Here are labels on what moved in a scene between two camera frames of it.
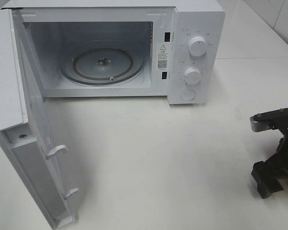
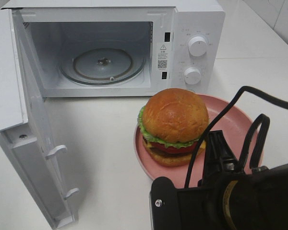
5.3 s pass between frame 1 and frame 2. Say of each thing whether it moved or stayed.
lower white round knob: stayed
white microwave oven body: stayed
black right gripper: moved
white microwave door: stayed
